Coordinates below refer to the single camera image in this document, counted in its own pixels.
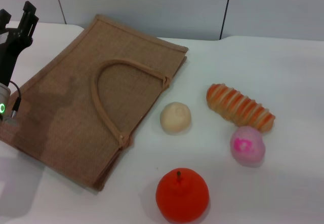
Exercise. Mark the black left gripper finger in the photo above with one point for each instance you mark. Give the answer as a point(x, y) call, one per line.
point(5, 18)
point(28, 21)

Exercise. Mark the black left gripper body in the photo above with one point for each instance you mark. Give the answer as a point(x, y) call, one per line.
point(11, 49)

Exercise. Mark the brown jute tote bag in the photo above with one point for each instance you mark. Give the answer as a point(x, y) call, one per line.
point(63, 94)

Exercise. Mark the cream round egg yolk pastry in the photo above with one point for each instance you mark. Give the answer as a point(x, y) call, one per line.
point(175, 118)

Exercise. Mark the orange striped bread loaf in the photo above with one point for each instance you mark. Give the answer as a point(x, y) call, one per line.
point(238, 106)

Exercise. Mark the pink pastry with magenta print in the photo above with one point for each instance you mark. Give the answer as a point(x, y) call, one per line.
point(246, 145)

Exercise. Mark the red orange toy fruit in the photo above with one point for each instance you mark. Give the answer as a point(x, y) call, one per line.
point(182, 198)

